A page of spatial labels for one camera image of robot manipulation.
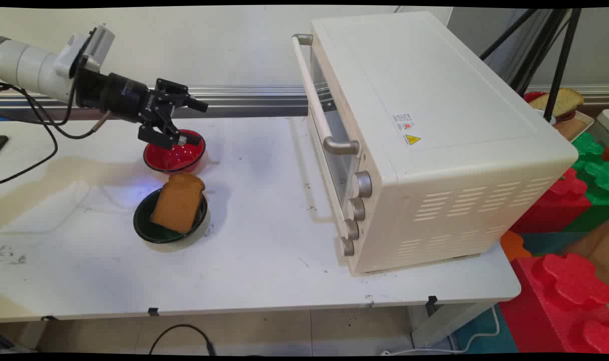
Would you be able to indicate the cream toaster oven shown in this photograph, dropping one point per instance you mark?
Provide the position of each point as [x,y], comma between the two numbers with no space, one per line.
[435,80]

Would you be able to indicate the brown toast slice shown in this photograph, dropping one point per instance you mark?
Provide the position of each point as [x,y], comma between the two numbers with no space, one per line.
[179,203]

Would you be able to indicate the white tray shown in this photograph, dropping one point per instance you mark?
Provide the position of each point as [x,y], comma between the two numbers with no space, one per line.
[578,128]

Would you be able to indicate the green foam block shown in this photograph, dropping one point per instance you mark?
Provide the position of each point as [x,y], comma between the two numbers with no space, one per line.
[596,175]

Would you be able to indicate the black tripod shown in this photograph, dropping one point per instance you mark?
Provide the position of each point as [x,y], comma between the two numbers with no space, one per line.
[565,50]

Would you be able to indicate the small red foam block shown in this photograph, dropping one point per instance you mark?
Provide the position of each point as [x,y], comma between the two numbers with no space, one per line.
[550,210]

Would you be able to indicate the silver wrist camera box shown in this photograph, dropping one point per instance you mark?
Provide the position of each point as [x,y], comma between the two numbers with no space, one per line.
[96,42]

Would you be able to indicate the aluminium rail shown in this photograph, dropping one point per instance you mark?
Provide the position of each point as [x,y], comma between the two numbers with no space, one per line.
[244,103]

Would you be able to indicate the sandwich bread slice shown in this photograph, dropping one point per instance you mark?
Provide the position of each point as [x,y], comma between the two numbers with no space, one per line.
[560,102]

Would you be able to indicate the red bowl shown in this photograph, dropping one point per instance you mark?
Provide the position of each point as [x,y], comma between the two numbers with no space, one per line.
[176,159]

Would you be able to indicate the teal floor mat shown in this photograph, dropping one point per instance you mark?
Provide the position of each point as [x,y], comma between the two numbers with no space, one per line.
[485,336]

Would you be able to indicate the white table leg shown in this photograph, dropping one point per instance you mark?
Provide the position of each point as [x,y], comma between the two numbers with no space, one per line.
[445,323]

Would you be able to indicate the large silver oven knob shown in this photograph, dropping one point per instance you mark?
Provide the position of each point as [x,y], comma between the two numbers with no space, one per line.
[363,184]

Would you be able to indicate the dark green bowl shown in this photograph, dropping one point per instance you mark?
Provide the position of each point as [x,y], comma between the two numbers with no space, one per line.
[148,228]

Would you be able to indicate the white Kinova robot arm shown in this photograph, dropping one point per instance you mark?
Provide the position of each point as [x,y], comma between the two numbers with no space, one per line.
[28,67]

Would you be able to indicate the teal foam block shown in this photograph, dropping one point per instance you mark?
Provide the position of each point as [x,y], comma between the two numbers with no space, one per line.
[553,243]

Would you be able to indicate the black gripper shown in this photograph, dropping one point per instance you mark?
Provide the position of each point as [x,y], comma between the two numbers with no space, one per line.
[126,98]

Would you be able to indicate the orange foam piece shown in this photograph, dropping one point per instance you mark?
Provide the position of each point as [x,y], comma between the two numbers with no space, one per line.
[514,244]

